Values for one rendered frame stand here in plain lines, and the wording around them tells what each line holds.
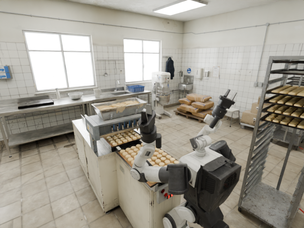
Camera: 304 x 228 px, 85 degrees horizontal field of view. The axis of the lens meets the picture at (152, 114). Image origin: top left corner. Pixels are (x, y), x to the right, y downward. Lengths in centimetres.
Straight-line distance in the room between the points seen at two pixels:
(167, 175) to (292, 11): 470
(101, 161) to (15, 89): 314
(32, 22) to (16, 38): 45
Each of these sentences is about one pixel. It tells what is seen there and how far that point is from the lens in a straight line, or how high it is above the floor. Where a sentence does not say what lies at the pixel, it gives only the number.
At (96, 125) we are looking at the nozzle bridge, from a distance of 171.
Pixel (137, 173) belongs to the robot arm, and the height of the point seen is 113.
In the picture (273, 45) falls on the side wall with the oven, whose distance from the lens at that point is 516.
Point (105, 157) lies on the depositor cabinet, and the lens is 189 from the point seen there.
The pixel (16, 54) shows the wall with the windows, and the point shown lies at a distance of 456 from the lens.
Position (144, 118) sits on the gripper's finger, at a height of 154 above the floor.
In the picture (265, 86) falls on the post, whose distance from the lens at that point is 187.
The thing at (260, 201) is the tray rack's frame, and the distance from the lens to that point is 264.
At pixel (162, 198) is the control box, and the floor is 74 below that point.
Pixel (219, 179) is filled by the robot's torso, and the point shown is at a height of 123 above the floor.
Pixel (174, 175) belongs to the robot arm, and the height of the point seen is 122.
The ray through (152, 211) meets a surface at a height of 62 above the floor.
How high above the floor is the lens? 180
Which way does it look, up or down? 19 degrees down
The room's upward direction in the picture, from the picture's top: straight up
